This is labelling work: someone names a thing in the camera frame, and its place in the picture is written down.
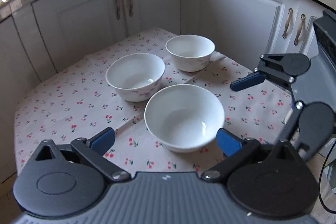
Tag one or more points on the far right cabinet handle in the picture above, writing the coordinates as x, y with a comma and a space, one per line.
300, 28

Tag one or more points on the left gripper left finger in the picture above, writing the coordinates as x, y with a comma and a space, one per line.
66, 179

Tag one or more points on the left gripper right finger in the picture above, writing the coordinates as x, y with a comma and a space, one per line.
270, 180

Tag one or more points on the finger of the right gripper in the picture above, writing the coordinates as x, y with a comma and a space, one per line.
280, 69
315, 124

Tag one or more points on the white bowl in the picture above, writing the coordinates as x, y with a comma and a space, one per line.
184, 117

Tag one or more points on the white bowl floral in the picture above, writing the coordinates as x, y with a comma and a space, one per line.
190, 53
136, 77

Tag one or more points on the left cabinet door handle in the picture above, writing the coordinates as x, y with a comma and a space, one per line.
118, 7

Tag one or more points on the cherry pattern tablecloth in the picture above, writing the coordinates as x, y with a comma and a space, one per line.
79, 103

